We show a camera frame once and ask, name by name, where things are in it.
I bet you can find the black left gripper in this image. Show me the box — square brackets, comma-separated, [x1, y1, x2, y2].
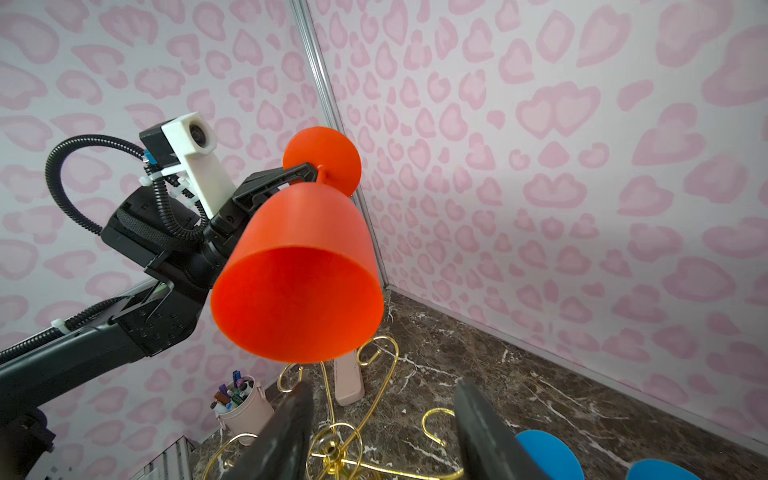
[197, 163, 318, 282]

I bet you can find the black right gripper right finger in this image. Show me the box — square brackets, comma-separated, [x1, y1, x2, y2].
[454, 378, 550, 479]

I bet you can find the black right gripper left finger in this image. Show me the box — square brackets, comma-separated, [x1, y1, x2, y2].
[221, 381, 315, 480]

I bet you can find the blue wine glass front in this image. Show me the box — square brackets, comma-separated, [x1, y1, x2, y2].
[516, 430, 585, 480]

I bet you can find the blue wine glass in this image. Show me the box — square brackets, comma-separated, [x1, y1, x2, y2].
[516, 430, 585, 480]
[625, 459, 701, 480]

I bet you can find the red wine glass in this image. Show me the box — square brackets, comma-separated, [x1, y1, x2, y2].
[211, 127, 384, 364]

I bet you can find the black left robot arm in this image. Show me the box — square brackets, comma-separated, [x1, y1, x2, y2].
[1, 164, 318, 479]

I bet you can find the pink pen cup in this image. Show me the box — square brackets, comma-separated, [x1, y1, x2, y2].
[209, 370, 274, 446]

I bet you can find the pink rectangular case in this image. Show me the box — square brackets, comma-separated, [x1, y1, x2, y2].
[333, 350, 365, 407]

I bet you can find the gold wire glass rack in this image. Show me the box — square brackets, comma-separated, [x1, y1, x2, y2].
[201, 334, 467, 480]

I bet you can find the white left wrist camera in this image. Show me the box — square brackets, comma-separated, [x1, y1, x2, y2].
[139, 112, 236, 219]

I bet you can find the left black corrugated cable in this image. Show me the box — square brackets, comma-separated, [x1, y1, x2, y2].
[0, 134, 211, 366]

